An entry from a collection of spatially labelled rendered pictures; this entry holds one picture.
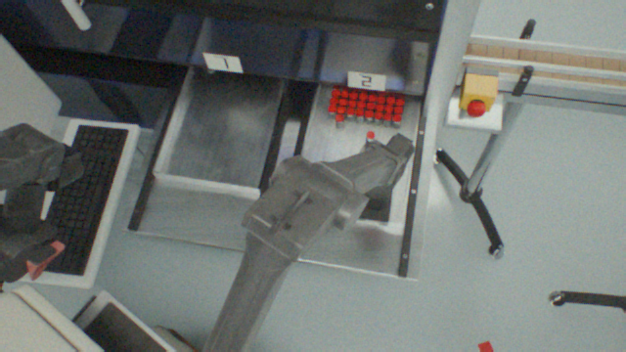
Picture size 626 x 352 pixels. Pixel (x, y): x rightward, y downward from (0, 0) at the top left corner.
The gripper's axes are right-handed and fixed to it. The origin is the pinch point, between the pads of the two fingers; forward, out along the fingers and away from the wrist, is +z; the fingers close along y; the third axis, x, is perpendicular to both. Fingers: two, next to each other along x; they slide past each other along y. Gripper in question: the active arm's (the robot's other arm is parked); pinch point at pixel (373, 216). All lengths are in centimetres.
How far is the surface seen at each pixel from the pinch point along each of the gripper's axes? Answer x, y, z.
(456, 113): -16.2, 31.0, -0.6
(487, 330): -45, 6, 90
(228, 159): 36.8, 10.0, 1.6
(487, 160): -33, 47, 43
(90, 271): 65, -20, 12
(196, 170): 43.9, 5.9, 2.0
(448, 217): -28, 46, 86
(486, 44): -21, 48, -7
